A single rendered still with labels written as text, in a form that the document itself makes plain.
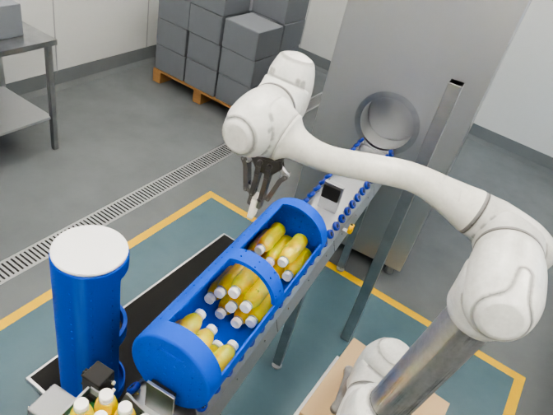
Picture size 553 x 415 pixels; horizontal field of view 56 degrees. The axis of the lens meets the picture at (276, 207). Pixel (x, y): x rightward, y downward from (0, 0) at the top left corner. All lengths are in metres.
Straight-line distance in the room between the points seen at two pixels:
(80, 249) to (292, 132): 1.24
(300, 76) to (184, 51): 4.26
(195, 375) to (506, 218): 0.93
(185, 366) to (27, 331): 1.72
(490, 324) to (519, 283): 0.09
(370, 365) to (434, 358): 0.38
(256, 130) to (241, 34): 3.90
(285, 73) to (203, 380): 0.89
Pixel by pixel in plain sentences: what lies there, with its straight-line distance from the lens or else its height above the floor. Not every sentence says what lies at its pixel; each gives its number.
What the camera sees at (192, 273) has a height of 0.15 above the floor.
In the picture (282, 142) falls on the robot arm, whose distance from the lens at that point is 0.97.
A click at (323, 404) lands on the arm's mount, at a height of 1.08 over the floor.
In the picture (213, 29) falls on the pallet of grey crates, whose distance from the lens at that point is 5.01.
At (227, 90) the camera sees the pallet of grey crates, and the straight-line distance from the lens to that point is 5.07.
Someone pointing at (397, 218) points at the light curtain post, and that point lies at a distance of 2.66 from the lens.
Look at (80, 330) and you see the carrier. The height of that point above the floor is 0.73.
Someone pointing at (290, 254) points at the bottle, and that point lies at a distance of 2.00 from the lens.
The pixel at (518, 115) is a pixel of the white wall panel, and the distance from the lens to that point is 6.17.
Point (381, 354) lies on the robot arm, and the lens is 1.49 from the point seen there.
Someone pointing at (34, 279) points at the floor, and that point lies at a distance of 3.41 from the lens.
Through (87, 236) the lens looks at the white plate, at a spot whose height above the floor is 1.04.
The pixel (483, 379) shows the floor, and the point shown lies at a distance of 3.54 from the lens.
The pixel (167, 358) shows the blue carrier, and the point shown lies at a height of 1.16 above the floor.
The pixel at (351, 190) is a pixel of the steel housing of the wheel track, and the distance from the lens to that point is 2.82.
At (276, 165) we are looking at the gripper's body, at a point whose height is 1.79.
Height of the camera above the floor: 2.44
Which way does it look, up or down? 37 degrees down
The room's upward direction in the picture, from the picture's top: 14 degrees clockwise
